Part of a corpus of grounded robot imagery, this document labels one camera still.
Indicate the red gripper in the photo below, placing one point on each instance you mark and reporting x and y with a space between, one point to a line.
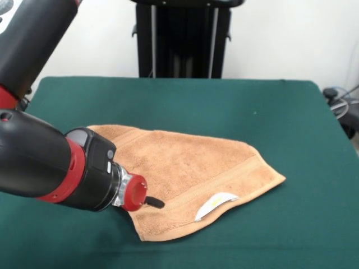
136 193

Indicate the tan terry towel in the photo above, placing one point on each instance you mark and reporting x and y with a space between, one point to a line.
190 168

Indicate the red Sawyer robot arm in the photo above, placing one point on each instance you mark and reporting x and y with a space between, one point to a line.
33 157

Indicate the dark green table cloth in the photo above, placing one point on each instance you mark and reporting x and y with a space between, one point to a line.
280 112

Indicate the black round caster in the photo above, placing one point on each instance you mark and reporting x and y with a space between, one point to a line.
331 93

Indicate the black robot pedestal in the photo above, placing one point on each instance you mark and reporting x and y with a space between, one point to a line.
182 42

